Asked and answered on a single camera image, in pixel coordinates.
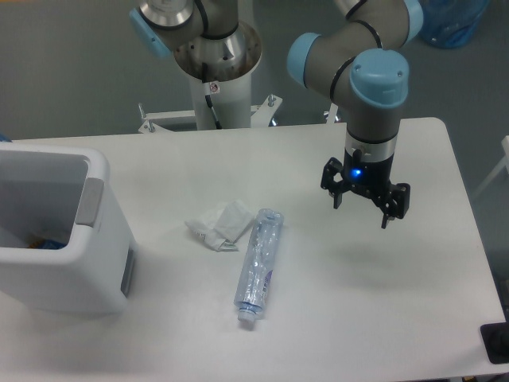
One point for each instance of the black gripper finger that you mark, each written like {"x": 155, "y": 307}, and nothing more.
{"x": 332, "y": 181}
{"x": 394, "y": 202}

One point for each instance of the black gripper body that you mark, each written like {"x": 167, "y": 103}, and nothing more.
{"x": 370, "y": 179}

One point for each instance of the white paper wrapper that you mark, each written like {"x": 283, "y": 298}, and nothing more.
{"x": 220, "y": 228}

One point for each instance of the crushed clear plastic bottle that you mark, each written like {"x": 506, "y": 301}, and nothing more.
{"x": 258, "y": 265}

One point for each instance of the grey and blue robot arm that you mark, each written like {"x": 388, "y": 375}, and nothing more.
{"x": 358, "y": 68}

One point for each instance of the white trash can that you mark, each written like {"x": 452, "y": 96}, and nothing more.
{"x": 47, "y": 189}

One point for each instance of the trash inside can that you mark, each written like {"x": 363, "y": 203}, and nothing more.
{"x": 49, "y": 241}

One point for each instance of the blue plastic bag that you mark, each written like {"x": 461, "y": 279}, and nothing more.
{"x": 450, "y": 24}

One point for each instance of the white furniture frame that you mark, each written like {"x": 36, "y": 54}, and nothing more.
{"x": 501, "y": 165}

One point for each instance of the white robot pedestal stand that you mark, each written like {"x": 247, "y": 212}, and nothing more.
{"x": 219, "y": 76}

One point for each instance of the black clamp mount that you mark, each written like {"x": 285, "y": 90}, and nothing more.
{"x": 495, "y": 338}

